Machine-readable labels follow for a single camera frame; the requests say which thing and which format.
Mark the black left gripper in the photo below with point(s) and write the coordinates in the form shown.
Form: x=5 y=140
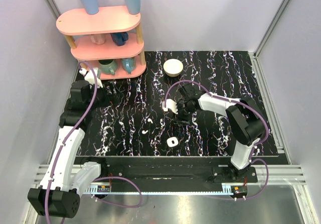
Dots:
x=110 y=91

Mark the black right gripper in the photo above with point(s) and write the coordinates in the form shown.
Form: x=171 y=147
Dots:
x=178 y=105

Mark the black earbud charging case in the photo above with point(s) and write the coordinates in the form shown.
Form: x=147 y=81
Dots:
x=178 y=123

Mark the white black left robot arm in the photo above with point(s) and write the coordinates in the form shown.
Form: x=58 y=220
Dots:
x=58 y=194

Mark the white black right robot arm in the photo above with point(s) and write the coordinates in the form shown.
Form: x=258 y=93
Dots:
x=248 y=126

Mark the white square charging case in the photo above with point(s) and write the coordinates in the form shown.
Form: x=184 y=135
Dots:
x=172 y=142

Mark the green ceramic mug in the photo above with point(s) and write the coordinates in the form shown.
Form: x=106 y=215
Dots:
x=108 y=66

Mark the blue butterfly mug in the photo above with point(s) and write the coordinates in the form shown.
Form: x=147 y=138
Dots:
x=128 y=64

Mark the pink three-tier shelf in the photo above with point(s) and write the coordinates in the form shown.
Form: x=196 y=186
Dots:
x=77 y=26

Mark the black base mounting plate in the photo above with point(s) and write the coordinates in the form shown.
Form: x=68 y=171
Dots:
x=205 y=168

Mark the dark blue mug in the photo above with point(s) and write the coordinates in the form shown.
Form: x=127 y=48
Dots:
x=119 y=38

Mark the pink mug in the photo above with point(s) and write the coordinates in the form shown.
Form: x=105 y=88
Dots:
x=98 y=39

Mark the cream white bowl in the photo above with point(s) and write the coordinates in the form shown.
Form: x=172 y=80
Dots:
x=173 y=67

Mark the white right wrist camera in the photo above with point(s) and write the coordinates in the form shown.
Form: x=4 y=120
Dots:
x=170 y=105

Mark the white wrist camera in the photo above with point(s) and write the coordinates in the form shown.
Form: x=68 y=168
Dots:
x=90 y=76
x=170 y=105

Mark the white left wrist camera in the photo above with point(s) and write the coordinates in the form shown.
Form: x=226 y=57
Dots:
x=90 y=76

